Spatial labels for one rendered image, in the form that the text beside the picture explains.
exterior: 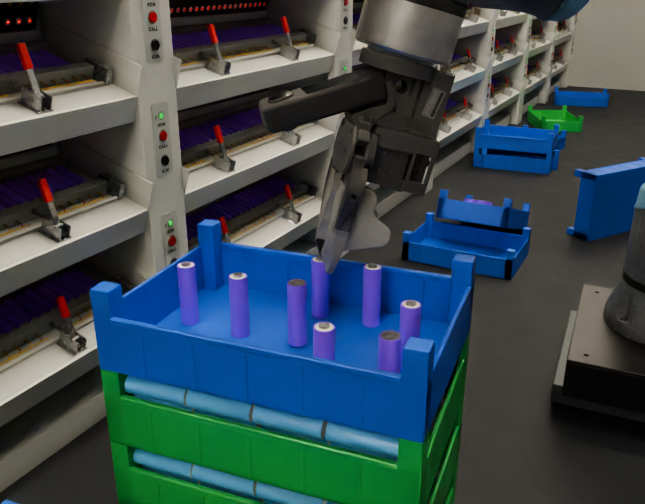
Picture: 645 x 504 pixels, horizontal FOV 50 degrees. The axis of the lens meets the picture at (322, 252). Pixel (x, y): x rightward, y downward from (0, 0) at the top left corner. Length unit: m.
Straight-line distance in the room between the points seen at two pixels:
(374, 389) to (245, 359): 0.11
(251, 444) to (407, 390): 0.16
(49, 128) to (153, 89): 0.22
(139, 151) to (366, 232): 0.62
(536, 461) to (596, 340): 0.25
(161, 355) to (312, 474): 0.16
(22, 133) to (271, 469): 0.61
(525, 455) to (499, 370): 0.26
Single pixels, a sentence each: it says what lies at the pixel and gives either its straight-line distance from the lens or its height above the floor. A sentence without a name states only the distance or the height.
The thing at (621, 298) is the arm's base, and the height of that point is 0.19.
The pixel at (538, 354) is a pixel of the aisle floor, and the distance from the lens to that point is 1.53.
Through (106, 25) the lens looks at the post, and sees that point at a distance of 1.21.
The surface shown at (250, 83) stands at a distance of 1.45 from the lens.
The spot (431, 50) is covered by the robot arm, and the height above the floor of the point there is 0.67.
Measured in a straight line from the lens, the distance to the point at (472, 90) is 3.11.
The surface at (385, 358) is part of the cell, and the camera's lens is 0.56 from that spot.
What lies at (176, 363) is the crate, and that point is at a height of 0.42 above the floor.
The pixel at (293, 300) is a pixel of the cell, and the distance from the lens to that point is 0.64.
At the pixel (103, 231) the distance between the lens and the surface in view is 1.16.
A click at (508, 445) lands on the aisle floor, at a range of 1.25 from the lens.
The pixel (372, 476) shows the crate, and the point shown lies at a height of 0.36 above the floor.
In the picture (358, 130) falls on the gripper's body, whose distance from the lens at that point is 0.64.
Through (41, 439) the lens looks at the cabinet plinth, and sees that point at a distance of 1.24.
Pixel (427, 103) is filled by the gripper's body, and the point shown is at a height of 0.62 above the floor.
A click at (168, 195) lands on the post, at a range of 1.26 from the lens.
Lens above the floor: 0.73
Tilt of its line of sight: 22 degrees down
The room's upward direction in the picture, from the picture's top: straight up
